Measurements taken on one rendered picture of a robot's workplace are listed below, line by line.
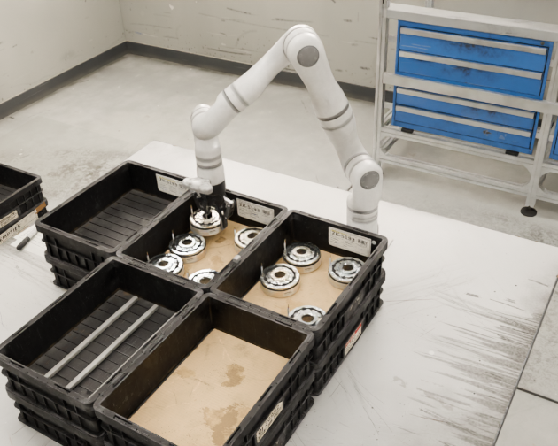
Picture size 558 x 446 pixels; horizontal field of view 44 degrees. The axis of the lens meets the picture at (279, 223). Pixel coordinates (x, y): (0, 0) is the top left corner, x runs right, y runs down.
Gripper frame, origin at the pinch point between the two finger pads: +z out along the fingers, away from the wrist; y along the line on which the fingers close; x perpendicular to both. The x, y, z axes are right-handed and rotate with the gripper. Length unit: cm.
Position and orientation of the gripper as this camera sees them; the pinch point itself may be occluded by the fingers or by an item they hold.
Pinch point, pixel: (216, 221)
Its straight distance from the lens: 195.7
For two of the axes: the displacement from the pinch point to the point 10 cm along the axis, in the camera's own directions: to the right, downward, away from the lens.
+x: -5.3, 5.1, -6.8
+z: 0.4, 8.2, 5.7
